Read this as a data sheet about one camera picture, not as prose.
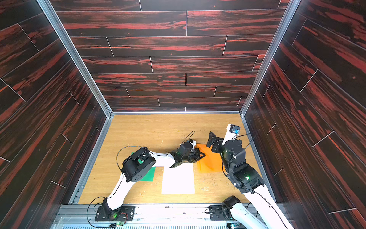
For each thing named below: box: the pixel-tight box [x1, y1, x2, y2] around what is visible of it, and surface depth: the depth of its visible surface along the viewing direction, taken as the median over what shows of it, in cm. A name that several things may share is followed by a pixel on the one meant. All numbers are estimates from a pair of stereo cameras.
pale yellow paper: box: [161, 163, 195, 195], surface depth 86 cm
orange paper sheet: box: [194, 143, 223, 173], surface depth 92 cm
